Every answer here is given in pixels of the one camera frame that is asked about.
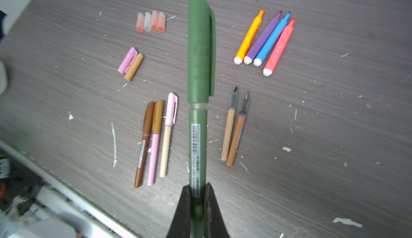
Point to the purple highlighter pen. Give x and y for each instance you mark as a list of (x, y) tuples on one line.
[(252, 53)]

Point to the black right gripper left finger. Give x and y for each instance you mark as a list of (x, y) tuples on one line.
[(181, 223)]

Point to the translucent grey pen cap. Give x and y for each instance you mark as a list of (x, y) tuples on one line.
[(147, 22)]

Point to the green marker pen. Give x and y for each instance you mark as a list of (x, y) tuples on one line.
[(201, 84)]

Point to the white square timer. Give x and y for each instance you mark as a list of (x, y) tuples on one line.
[(3, 78)]

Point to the tan marker pen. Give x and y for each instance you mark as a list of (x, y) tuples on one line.
[(229, 125)]

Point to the red highlighter pen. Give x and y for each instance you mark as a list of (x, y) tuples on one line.
[(279, 48)]

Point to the blue highlighter pen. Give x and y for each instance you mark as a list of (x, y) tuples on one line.
[(261, 56)]

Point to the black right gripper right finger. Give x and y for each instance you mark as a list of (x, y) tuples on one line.
[(214, 226)]

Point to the translucent pink pen cap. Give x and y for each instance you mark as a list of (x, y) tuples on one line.
[(154, 20)]

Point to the pink cap cream marker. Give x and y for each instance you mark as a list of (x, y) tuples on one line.
[(171, 112)]

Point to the pink cap brown marker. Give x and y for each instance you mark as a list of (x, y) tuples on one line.
[(238, 130)]

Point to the orange highlighter pen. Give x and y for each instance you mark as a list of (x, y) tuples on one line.
[(248, 38)]

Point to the brown marker pen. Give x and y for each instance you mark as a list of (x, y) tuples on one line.
[(147, 127)]

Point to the ochre cap pink marker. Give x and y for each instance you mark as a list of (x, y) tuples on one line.
[(156, 128)]

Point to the tan pen cap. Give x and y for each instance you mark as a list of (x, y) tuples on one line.
[(133, 67)]

